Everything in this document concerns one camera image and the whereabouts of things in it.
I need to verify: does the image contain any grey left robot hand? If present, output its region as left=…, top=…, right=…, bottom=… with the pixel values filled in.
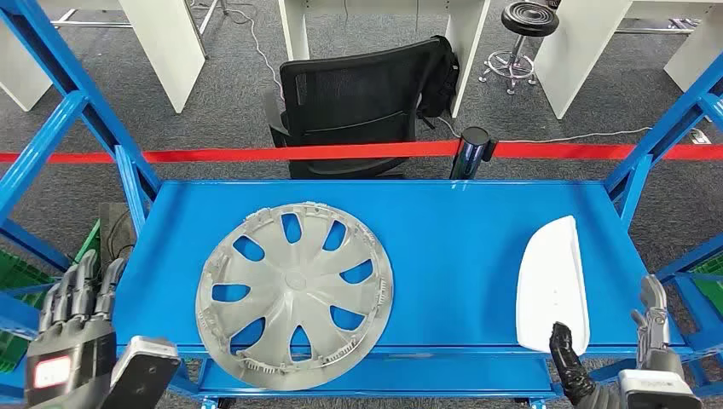
left=25, top=250, right=128, bottom=409

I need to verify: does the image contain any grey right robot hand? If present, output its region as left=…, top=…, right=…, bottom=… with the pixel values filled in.
left=549, top=274, right=687, bottom=407

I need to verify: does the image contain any silver plastic wheel cover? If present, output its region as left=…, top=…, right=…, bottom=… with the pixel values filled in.
left=194, top=201, right=396, bottom=392

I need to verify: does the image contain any blue metal shelf rack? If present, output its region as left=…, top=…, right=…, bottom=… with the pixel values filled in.
left=0, top=216, right=78, bottom=409
left=0, top=0, right=723, bottom=409
left=655, top=231, right=723, bottom=399

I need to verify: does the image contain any white plastic shell part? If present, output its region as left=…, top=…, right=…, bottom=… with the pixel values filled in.
left=515, top=215, right=592, bottom=357

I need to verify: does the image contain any red barrier belt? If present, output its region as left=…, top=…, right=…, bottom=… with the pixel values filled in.
left=0, top=140, right=723, bottom=165

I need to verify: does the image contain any black round stool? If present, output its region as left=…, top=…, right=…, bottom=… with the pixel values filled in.
left=478, top=0, right=561, bottom=96

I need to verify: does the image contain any black mesh office chair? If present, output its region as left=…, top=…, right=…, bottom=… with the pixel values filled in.
left=269, top=34, right=461, bottom=181

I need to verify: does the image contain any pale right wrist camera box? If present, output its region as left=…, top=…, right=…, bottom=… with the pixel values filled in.
left=616, top=369, right=703, bottom=409

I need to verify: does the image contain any black cable bundle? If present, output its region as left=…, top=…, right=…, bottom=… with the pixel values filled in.
left=100, top=203, right=138, bottom=267

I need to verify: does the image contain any white floor cable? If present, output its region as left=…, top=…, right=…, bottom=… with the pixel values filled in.
left=188, top=0, right=286, bottom=101
left=436, top=115, right=653, bottom=146

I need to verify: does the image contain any black barrier post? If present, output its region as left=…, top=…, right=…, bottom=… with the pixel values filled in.
left=449, top=126, right=500, bottom=181

